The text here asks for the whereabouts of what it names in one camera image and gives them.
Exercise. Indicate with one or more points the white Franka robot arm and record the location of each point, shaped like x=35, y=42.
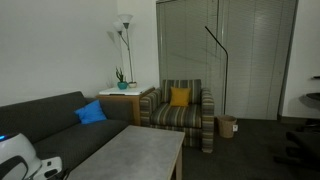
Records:
x=18, y=151

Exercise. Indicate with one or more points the wooden side table white top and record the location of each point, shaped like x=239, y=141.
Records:
x=123, y=103

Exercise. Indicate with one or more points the yellow cushion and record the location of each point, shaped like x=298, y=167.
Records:
x=180, y=96

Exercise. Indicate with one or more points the small white pot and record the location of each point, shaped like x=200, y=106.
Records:
x=132, y=85

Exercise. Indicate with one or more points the striped armchair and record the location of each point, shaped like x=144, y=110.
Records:
x=180, y=116

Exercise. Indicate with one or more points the plant in teal pot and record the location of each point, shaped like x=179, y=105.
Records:
x=122, y=85

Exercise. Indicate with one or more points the white two-shade floor lamp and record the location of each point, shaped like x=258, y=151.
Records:
x=127, y=50

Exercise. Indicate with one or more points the black arc floor lamp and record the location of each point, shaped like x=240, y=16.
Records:
x=226, y=83

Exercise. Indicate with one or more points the grey coffee table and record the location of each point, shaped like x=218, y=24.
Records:
x=136, y=153

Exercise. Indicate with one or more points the blue throw pillow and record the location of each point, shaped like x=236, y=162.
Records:
x=90, y=113

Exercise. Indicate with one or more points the wicker waste basket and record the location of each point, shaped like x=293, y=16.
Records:
x=226, y=126

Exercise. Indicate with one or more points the small white tag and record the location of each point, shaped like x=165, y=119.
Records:
x=235, y=127

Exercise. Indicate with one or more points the dark grey fabric sofa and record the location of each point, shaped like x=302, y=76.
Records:
x=76, y=136

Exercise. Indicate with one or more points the grey window blinds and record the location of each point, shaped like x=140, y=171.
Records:
x=253, y=60

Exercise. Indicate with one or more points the black office chair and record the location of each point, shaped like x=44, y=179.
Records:
x=311, y=100

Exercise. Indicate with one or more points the dark low chair base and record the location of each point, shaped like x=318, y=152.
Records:
x=300, y=150

